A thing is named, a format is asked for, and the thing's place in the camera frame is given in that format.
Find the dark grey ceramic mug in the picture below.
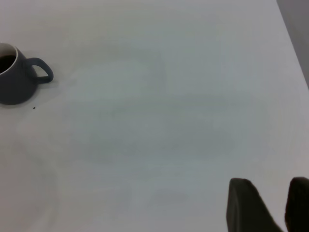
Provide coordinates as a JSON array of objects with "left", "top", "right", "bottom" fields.
[{"left": 0, "top": 43, "right": 54, "bottom": 105}]

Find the black coffee liquid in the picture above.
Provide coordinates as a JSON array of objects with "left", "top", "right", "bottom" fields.
[{"left": 0, "top": 55, "right": 16, "bottom": 74}]

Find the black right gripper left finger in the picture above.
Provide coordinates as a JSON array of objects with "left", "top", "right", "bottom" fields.
[{"left": 225, "top": 178, "right": 285, "bottom": 232}]

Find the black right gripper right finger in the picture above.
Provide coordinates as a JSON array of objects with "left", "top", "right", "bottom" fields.
[{"left": 284, "top": 176, "right": 309, "bottom": 232}]

